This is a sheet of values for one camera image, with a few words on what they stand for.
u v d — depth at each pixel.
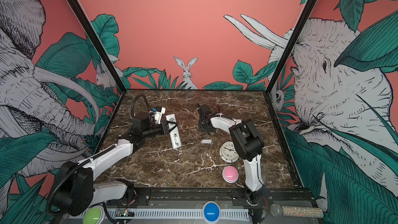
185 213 0.70
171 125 0.78
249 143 0.53
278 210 0.67
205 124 0.73
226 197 0.75
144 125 0.66
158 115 0.76
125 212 0.70
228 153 0.84
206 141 0.93
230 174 0.80
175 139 0.80
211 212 0.69
